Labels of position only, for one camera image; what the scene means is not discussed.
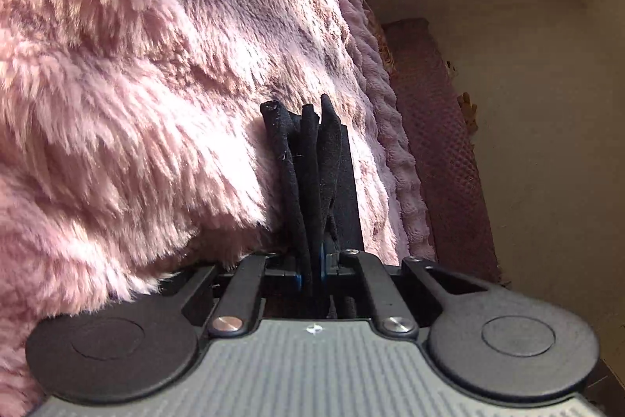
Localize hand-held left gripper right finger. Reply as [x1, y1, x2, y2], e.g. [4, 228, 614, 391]
[320, 243, 499, 338]

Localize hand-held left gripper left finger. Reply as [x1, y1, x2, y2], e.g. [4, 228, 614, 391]
[161, 253, 304, 340]

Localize black pants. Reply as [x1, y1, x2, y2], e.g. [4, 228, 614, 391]
[260, 93, 365, 320]

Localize maroon quilted headboard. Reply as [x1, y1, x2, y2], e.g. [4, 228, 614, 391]
[383, 18, 505, 287]

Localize pink knitted blanket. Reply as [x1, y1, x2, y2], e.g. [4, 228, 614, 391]
[326, 0, 436, 262]

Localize gold patterned pillow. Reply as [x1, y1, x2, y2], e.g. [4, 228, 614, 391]
[375, 33, 397, 73]

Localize pink fluffy blanket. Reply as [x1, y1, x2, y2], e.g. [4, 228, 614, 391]
[0, 0, 408, 417]

